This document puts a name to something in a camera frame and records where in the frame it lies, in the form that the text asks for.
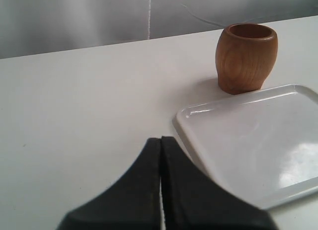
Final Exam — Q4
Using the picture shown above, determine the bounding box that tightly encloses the white backdrop curtain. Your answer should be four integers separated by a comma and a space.
0, 0, 318, 59

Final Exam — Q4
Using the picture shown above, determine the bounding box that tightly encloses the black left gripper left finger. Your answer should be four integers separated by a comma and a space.
58, 138, 161, 230

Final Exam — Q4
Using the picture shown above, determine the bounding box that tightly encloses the white plastic tray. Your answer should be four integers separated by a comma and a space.
174, 84, 318, 209

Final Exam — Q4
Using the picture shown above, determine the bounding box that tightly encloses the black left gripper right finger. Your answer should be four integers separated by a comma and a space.
160, 137, 276, 230

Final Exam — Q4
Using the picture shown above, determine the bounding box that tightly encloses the wooden cup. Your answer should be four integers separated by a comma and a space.
215, 23, 278, 95

